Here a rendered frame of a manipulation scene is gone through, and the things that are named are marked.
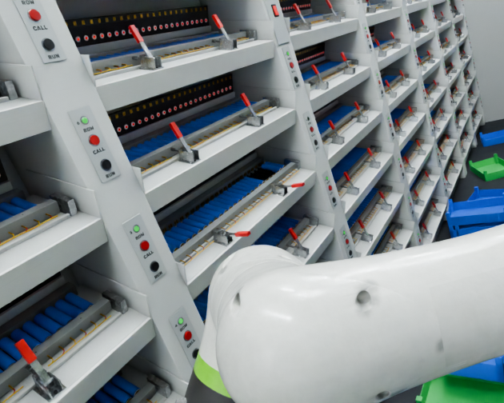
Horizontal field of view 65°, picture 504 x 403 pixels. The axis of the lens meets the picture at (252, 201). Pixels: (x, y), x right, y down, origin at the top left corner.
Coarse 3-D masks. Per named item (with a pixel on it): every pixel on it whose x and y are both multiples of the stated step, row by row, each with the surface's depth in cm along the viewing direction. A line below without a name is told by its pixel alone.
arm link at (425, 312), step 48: (480, 240) 29; (240, 288) 28; (288, 288) 25; (336, 288) 25; (384, 288) 25; (432, 288) 25; (480, 288) 26; (240, 336) 24; (288, 336) 23; (336, 336) 23; (384, 336) 24; (432, 336) 24; (480, 336) 25; (240, 384) 24; (288, 384) 23; (336, 384) 23; (384, 384) 24
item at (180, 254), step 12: (288, 168) 118; (276, 180) 112; (252, 192) 105; (264, 192) 108; (240, 204) 100; (228, 216) 95; (216, 228) 91; (192, 240) 86; (204, 240) 88; (180, 252) 83; (192, 252) 85
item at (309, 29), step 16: (288, 0) 150; (304, 0) 160; (288, 16) 151; (304, 16) 158; (320, 16) 149; (336, 16) 147; (352, 16) 162; (288, 32) 117; (304, 32) 125; (320, 32) 134; (336, 32) 146
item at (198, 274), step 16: (272, 160) 128; (288, 160) 122; (304, 160) 121; (224, 176) 114; (304, 176) 118; (192, 192) 103; (288, 192) 109; (304, 192) 117; (176, 208) 99; (256, 208) 102; (272, 208) 102; (288, 208) 110; (240, 224) 96; (256, 224) 96; (272, 224) 103; (240, 240) 91; (208, 256) 85; (224, 256) 86; (192, 272) 80; (208, 272) 82; (192, 288) 79
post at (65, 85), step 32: (0, 0) 56; (0, 32) 57; (64, 32) 63; (32, 64) 58; (64, 64) 62; (64, 96) 62; (96, 96) 66; (64, 128) 61; (32, 160) 69; (64, 160) 63; (128, 160) 69; (32, 192) 74; (96, 192) 64; (128, 192) 69; (96, 256) 71; (128, 256) 67; (160, 256) 73; (160, 288) 72; (160, 320) 71; (192, 320) 77; (160, 352) 74
